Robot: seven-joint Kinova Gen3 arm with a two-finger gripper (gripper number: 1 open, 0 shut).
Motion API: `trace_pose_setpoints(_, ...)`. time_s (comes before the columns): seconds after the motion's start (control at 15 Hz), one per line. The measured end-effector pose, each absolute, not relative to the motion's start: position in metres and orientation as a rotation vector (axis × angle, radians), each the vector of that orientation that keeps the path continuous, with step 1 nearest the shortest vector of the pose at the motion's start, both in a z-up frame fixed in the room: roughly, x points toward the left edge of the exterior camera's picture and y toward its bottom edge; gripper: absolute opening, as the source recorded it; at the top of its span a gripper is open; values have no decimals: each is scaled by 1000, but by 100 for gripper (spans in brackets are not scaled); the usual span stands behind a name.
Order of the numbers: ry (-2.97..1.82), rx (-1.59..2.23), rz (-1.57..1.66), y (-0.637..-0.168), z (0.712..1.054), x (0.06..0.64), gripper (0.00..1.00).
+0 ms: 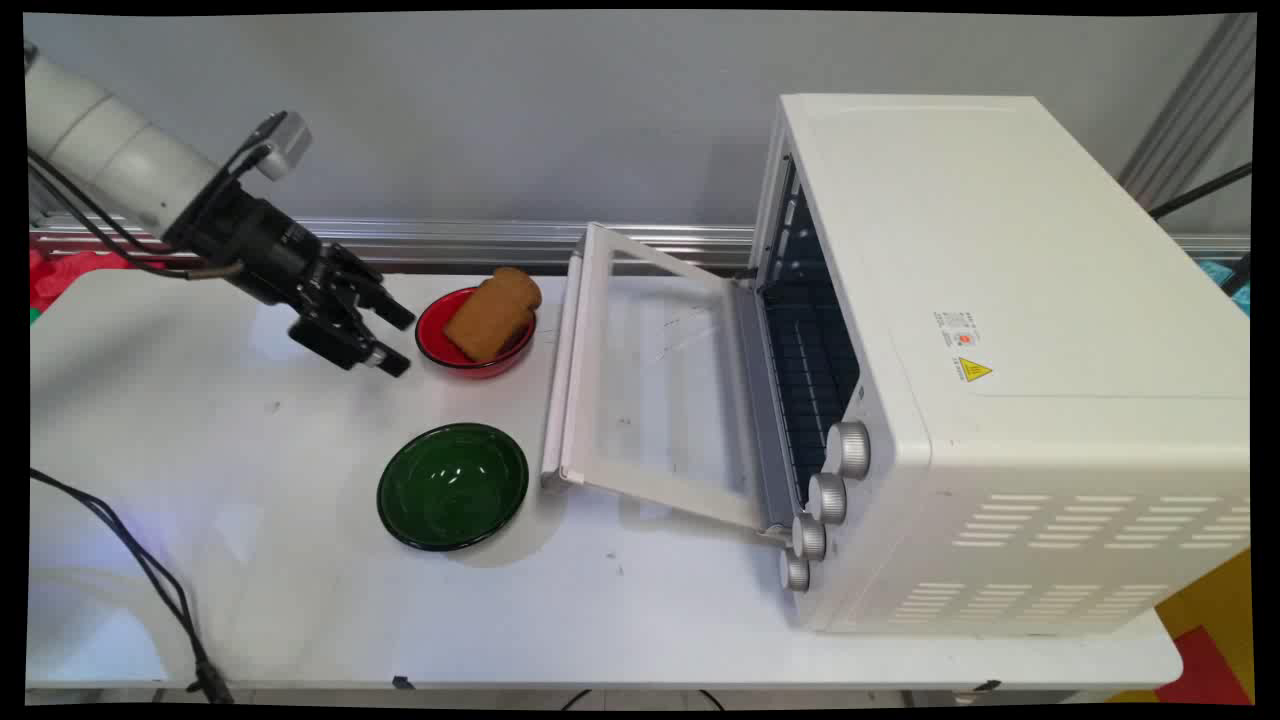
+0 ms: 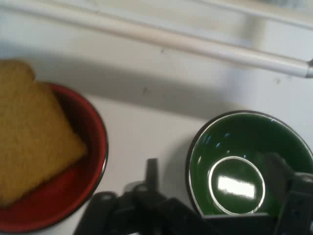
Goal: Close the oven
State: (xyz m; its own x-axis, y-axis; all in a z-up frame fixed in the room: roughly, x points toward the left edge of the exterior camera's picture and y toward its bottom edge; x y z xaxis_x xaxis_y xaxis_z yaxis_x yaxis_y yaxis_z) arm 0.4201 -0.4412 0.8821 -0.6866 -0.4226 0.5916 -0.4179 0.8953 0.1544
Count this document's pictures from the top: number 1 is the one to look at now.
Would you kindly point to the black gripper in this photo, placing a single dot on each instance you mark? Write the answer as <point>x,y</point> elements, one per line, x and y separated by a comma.
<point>262,247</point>

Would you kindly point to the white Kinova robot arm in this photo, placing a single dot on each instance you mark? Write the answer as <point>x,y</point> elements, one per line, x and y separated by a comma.
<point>100,140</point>

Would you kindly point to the red bowl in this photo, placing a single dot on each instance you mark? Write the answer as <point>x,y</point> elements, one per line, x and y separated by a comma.
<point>470,340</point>

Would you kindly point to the brown bread slice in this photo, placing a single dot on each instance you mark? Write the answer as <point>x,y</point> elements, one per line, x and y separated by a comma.
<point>493,314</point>

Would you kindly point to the dark green glass bowl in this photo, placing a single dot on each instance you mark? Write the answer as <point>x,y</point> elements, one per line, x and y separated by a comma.
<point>452,487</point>

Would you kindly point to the glass oven door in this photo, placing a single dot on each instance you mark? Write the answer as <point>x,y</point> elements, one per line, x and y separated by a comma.
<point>655,390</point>

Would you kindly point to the red cloth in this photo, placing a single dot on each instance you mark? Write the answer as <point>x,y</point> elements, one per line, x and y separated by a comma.
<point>62,275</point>

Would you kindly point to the silver oven knob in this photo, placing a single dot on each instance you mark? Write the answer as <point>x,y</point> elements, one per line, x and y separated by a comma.
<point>809,536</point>
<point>850,449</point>
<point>795,570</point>
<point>828,497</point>

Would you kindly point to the yellow warning sticker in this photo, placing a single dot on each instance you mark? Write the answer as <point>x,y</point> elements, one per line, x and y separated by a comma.
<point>972,370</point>

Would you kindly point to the white toaster oven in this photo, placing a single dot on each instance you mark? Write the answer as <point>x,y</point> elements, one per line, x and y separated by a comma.
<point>1010,370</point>

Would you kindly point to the black rod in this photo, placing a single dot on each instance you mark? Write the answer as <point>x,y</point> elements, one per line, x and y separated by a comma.
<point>1200,190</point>

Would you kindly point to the aluminium frame rail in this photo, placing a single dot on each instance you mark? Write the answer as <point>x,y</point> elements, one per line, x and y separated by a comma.
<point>450,243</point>

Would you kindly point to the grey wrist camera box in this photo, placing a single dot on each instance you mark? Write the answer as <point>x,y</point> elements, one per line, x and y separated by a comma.
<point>284,145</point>

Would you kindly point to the aluminium frame post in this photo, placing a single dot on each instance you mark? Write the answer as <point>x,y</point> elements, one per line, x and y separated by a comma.
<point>1190,120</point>

